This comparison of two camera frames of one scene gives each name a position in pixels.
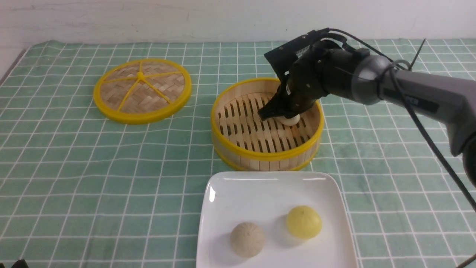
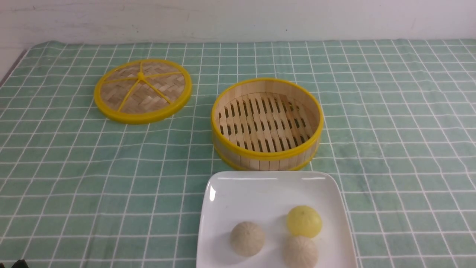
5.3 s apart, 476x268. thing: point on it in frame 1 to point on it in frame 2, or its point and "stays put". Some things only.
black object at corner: (21, 263) stays put
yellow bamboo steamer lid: (141, 91) stays put
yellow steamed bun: (304, 222) stays put
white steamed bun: (289, 122) to (301, 252)
